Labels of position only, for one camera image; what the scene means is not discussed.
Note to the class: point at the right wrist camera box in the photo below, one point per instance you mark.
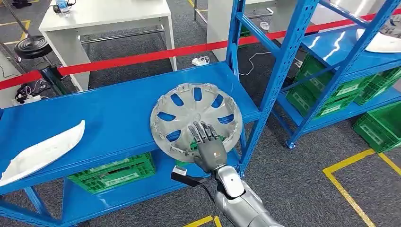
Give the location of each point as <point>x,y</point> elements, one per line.
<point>181,175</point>

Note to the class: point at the blue metal shelf rack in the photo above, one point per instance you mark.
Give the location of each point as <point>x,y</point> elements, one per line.
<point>119,116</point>
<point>332,50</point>

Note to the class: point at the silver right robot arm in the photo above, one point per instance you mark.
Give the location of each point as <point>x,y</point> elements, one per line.
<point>238,200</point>

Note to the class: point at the black stanchion post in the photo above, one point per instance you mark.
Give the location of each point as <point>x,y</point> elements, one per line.
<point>33,47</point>

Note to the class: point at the white curved car panel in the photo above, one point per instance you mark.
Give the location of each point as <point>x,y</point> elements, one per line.
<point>44,153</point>
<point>382,45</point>

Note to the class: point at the red barrier belt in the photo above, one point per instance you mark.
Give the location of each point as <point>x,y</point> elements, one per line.
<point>141,58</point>

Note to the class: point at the silver wheel hubcap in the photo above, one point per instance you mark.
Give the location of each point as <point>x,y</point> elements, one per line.
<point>188,108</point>
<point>393,28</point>

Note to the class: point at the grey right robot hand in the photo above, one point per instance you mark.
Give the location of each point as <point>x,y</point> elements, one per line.
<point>211,155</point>

